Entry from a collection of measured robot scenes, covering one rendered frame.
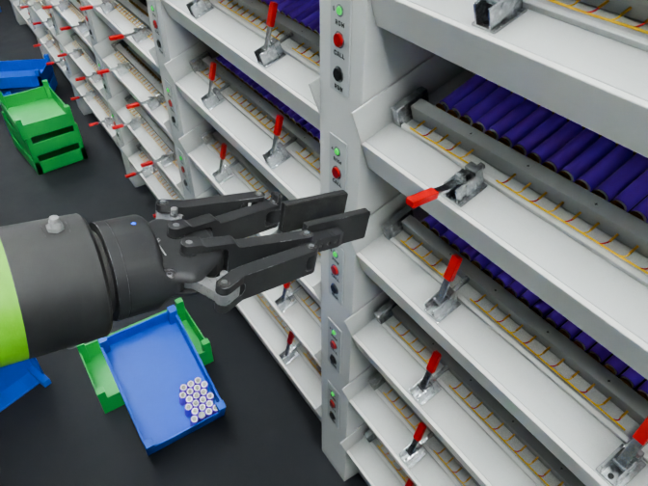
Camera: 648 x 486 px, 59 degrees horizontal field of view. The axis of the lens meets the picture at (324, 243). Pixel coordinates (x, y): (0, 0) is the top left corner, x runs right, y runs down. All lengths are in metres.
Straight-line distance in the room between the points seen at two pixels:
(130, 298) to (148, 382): 1.12
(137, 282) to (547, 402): 0.48
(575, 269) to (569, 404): 0.19
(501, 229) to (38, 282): 0.43
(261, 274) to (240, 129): 0.73
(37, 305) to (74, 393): 1.27
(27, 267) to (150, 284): 0.08
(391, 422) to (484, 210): 0.57
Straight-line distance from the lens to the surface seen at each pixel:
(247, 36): 1.04
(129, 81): 1.88
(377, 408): 1.11
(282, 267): 0.45
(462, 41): 0.57
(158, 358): 1.55
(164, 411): 1.51
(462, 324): 0.75
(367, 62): 0.69
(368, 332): 0.98
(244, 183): 1.29
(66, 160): 2.54
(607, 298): 0.57
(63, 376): 1.71
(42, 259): 0.40
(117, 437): 1.55
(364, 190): 0.78
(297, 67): 0.91
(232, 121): 1.18
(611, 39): 0.53
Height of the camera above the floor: 1.26
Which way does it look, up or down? 40 degrees down
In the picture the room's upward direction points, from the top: straight up
